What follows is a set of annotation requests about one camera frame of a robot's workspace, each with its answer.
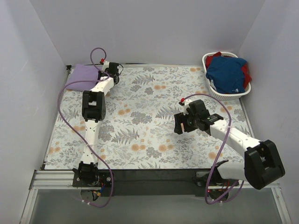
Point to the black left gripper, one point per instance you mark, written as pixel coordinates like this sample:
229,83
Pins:
114,70

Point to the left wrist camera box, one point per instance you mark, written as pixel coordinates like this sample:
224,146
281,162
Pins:
104,65

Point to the blue t shirt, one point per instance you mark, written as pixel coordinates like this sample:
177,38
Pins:
226,74

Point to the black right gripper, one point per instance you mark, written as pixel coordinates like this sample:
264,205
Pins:
179,123

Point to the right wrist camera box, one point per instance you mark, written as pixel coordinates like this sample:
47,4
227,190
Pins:
185,104

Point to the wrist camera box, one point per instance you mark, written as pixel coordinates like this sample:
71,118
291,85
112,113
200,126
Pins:
185,104
104,65

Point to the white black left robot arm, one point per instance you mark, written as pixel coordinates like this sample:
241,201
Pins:
94,111

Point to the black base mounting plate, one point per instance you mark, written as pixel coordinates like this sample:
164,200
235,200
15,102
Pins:
147,182

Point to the aluminium front frame rail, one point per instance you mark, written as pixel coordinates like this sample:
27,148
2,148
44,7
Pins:
59,179

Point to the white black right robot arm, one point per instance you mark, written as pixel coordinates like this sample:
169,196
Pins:
261,164

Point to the purple t shirt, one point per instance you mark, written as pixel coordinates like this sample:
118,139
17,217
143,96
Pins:
83,78

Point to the floral patterned table mat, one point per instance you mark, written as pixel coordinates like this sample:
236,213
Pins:
138,130

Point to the red t shirt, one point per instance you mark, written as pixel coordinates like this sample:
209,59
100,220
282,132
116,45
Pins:
246,74

